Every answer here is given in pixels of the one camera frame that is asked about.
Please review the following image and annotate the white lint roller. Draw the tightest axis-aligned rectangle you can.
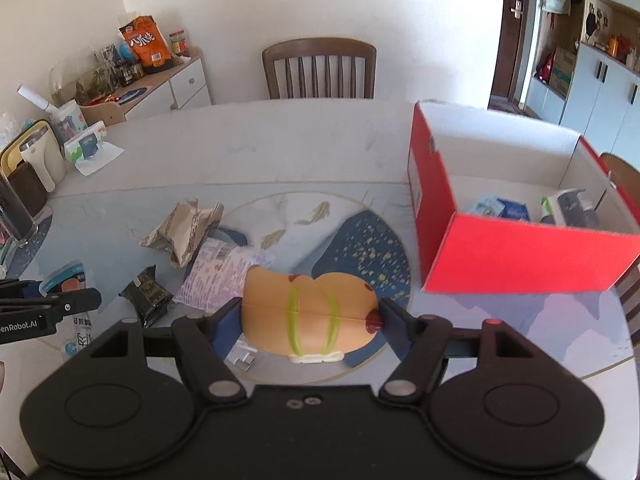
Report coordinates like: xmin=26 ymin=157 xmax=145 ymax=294
xmin=16 ymin=84 xmax=57 ymax=114

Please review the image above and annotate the orange snack bag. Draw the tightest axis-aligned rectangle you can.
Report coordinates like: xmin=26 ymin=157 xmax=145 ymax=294
xmin=118 ymin=14 xmax=171 ymax=69

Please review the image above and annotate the glass terrarium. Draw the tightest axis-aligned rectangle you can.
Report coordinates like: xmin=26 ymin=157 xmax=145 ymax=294
xmin=49 ymin=51 xmax=123 ymax=107

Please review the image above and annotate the dark blue plate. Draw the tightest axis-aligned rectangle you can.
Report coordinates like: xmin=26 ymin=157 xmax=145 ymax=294
xmin=106 ymin=86 xmax=149 ymax=104

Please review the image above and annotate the red cardboard box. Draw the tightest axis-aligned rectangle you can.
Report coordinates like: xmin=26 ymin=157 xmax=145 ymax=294
xmin=406 ymin=100 xmax=640 ymax=294

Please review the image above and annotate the small light blue packet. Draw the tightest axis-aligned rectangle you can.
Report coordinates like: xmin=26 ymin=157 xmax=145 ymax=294
xmin=469 ymin=195 xmax=504 ymax=218

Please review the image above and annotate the white and green tissue pack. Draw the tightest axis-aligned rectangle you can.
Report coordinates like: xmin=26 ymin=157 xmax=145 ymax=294
xmin=63 ymin=121 xmax=108 ymax=164

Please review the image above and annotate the dark brown door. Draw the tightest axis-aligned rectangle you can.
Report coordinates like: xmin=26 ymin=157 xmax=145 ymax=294
xmin=489 ymin=0 xmax=532 ymax=108

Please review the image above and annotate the white sideboard with wooden top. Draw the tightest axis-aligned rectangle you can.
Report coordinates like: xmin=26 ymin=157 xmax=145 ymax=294
xmin=80 ymin=46 xmax=212 ymax=122

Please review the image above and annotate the white jug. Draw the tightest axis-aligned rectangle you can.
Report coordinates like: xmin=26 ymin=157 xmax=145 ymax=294
xmin=19 ymin=126 xmax=69 ymax=194

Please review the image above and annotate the metallic snack packet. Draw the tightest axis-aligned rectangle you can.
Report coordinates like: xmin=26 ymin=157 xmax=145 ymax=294
xmin=139 ymin=198 xmax=224 ymax=269

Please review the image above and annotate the wooden tray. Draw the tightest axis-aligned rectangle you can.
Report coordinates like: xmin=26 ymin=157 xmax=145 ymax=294
xmin=79 ymin=101 xmax=127 ymax=127

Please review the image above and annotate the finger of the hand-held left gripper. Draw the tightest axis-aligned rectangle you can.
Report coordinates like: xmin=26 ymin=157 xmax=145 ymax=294
xmin=0 ymin=288 xmax=104 ymax=319
xmin=0 ymin=279 xmax=44 ymax=301

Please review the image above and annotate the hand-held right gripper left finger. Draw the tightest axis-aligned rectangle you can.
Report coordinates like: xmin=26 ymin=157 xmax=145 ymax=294
xmin=90 ymin=297 xmax=249 ymax=407

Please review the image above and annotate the clear plastic bag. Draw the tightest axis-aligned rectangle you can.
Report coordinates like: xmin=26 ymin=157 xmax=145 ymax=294
xmin=0 ymin=111 xmax=26 ymax=147

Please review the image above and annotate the clear bottle with dark contents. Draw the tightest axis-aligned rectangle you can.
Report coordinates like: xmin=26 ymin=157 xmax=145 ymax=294
xmin=0 ymin=167 xmax=40 ymax=249

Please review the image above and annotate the small black snack packet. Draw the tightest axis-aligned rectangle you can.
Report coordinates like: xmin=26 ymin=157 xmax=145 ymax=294
xmin=118 ymin=265 xmax=174 ymax=329

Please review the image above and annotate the white paper sheet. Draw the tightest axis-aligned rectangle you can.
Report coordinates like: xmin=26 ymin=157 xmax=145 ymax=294
xmin=75 ymin=141 xmax=126 ymax=177

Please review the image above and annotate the cardboard carton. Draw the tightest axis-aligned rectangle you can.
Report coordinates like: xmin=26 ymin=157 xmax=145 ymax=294
xmin=546 ymin=46 xmax=577 ymax=97

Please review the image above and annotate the purple and white snack packet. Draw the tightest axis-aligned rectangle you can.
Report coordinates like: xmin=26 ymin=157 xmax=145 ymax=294
xmin=174 ymin=236 xmax=275 ymax=312

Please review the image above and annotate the large white and blue packet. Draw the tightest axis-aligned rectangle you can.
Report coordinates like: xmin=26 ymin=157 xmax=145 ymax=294
xmin=539 ymin=188 xmax=600 ymax=227

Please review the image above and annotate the brown wooden chair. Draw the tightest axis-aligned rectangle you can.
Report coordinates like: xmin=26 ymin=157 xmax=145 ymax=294
xmin=261 ymin=36 xmax=378 ymax=100
xmin=599 ymin=152 xmax=640 ymax=348

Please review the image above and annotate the white printed mug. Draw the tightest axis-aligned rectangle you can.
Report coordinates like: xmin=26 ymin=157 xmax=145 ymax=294
xmin=49 ymin=99 xmax=84 ymax=145

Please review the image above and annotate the tan toy with green stripes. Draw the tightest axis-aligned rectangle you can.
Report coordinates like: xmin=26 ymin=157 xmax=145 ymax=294
xmin=241 ymin=265 xmax=382 ymax=364

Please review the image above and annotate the blue-grey wall cabinet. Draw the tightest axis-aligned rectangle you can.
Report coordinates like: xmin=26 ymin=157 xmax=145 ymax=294
xmin=520 ymin=0 xmax=640 ymax=163

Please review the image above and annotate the yellow container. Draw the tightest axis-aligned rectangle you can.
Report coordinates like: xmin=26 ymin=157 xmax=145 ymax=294
xmin=0 ymin=118 xmax=52 ymax=176

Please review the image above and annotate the white pouch with orange print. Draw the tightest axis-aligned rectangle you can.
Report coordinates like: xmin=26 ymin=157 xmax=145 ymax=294
xmin=39 ymin=259 xmax=103 ymax=361

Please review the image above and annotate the dark brown holder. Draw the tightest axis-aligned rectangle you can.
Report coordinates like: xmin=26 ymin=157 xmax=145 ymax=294
xmin=6 ymin=159 xmax=49 ymax=217

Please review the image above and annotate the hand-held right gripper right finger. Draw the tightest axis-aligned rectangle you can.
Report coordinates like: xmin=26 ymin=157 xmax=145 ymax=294
xmin=379 ymin=299 xmax=536 ymax=403

